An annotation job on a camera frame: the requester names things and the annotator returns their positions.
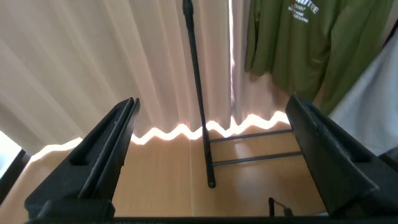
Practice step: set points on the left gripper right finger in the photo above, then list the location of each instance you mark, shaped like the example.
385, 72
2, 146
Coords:
348, 174

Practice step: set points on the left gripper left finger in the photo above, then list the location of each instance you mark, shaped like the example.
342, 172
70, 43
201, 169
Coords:
99, 161

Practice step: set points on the pale grey garment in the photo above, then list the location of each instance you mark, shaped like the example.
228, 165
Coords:
373, 109

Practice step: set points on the green sleeveless shirt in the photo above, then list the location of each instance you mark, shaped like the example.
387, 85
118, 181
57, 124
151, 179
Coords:
304, 46

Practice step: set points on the black clothes rack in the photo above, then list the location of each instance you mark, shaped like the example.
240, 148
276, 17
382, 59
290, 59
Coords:
196, 77

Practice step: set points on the beige curtain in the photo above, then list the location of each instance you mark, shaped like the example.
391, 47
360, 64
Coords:
77, 62

